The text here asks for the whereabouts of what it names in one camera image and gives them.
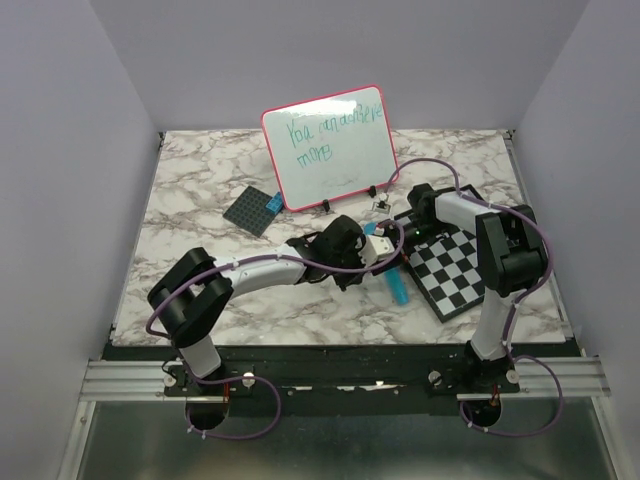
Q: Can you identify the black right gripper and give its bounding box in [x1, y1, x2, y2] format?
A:
[371, 219, 447, 276]

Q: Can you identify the pink framed whiteboard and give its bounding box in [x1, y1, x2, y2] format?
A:
[261, 85, 398, 212]

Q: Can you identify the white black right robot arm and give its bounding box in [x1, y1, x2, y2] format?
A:
[392, 183, 552, 392]

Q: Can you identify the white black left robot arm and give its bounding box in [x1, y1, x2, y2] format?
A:
[147, 215, 405, 395]

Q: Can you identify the black whiteboard stand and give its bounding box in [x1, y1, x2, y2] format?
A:
[320, 185, 378, 213]

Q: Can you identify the black white chessboard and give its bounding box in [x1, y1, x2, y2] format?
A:
[392, 184, 501, 325]

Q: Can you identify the blue lego brick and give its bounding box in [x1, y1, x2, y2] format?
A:
[265, 192, 284, 215]

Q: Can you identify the dark grey lego baseplate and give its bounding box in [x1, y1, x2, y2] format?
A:
[223, 186, 279, 237]

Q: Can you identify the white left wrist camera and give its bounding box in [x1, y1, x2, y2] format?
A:
[358, 235, 395, 267]

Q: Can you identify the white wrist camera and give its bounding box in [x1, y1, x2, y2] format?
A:
[371, 196, 392, 218]
[358, 235, 395, 267]

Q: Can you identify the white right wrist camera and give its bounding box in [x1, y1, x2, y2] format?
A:
[371, 196, 392, 218]

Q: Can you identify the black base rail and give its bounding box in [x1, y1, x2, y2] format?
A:
[164, 344, 520, 417]

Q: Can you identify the aluminium frame rail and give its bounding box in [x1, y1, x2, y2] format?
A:
[81, 130, 609, 403]

